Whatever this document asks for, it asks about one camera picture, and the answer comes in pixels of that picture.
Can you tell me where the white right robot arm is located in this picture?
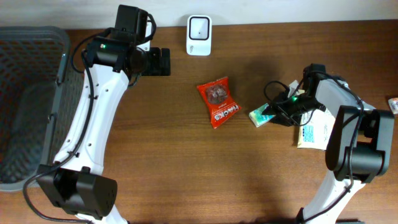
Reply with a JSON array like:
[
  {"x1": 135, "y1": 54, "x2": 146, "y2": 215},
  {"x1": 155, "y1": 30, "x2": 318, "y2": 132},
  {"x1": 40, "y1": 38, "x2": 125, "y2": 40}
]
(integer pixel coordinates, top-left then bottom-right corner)
[{"x1": 262, "y1": 63, "x2": 394, "y2": 223}]

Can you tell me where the grey plastic basket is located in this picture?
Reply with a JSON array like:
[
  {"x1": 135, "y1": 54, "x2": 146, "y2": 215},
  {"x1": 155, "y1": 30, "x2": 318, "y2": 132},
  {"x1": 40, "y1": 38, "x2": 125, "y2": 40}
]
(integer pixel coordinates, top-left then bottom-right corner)
[{"x1": 1, "y1": 26, "x2": 83, "y2": 192}]

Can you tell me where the orange tissue pack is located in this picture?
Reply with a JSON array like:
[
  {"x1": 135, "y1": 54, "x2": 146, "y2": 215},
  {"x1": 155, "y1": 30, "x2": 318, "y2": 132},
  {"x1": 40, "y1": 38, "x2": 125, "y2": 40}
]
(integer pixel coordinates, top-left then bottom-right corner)
[{"x1": 387, "y1": 97, "x2": 398, "y2": 115}]

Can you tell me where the red snack bag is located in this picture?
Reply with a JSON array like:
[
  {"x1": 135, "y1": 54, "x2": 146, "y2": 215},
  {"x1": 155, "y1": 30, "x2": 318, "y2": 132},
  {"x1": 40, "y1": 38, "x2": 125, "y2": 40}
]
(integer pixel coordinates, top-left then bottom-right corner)
[{"x1": 197, "y1": 77, "x2": 241, "y2": 129}]

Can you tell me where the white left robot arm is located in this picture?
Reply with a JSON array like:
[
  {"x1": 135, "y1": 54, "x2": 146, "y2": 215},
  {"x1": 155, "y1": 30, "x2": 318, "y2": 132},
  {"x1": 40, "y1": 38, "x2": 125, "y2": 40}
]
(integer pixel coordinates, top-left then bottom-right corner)
[{"x1": 33, "y1": 5, "x2": 170, "y2": 223}]

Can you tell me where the cream chips bag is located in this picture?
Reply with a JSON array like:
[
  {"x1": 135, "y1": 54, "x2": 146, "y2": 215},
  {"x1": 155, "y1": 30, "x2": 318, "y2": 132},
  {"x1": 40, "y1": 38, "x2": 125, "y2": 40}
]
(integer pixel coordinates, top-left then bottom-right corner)
[{"x1": 297, "y1": 109, "x2": 335, "y2": 151}]

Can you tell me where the teal tissue pack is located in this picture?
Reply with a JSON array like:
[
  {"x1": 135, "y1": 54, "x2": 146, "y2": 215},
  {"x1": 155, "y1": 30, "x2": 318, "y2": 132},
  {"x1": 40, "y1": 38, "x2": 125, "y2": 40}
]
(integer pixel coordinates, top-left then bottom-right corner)
[{"x1": 249, "y1": 103, "x2": 274, "y2": 128}]

